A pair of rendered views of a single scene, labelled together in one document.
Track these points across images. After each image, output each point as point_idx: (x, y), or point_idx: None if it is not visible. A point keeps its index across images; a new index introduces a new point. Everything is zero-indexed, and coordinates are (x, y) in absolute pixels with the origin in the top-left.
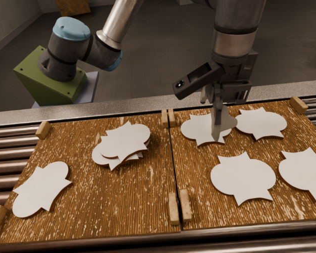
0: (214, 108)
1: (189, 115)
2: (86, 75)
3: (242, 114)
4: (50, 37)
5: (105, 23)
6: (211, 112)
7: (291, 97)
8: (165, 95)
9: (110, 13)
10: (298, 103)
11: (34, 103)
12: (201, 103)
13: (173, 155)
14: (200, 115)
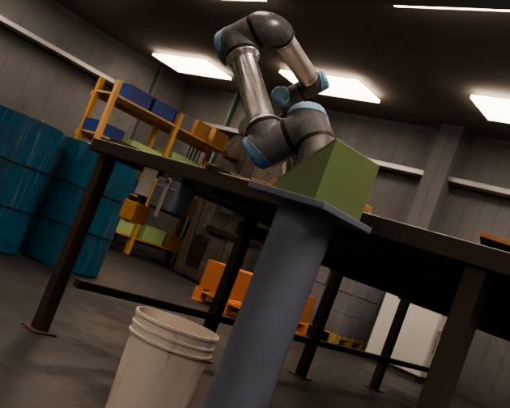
0: (286, 162)
1: (265, 182)
2: (276, 184)
3: (240, 176)
4: (330, 125)
5: (271, 108)
6: (282, 166)
7: (207, 163)
8: (248, 180)
9: (267, 96)
10: (213, 164)
11: (363, 223)
12: (261, 170)
13: None
14: (260, 180)
